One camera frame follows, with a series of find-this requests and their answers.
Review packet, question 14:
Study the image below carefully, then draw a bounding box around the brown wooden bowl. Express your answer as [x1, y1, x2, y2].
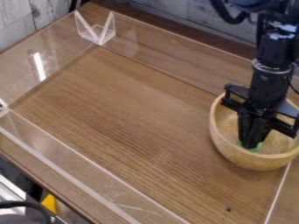
[209, 94, 299, 172]

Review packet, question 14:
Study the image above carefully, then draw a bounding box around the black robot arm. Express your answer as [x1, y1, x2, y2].
[209, 0, 299, 149]

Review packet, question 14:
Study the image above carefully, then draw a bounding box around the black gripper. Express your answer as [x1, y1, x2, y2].
[220, 84, 299, 148]

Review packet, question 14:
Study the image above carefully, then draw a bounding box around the black cable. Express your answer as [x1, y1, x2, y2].
[0, 200, 53, 224]

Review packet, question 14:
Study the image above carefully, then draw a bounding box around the yellow tag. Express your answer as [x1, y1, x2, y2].
[41, 194, 57, 214]

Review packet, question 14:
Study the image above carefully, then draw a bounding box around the clear acrylic tray wall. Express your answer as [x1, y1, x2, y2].
[0, 105, 189, 224]

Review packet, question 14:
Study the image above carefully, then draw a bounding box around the green rectangular block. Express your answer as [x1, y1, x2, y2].
[237, 141, 263, 153]

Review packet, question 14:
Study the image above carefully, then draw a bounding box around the clear acrylic corner bracket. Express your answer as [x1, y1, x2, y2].
[73, 11, 116, 46]

